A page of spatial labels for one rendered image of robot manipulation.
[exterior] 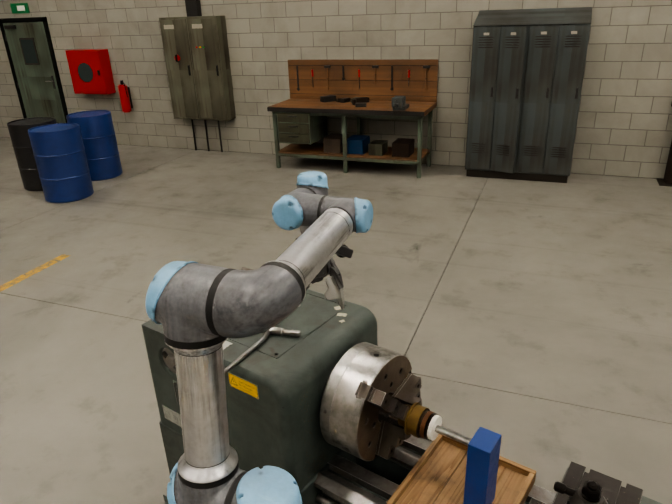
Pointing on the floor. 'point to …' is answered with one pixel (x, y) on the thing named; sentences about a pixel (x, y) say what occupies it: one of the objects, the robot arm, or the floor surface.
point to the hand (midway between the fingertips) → (324, 300)
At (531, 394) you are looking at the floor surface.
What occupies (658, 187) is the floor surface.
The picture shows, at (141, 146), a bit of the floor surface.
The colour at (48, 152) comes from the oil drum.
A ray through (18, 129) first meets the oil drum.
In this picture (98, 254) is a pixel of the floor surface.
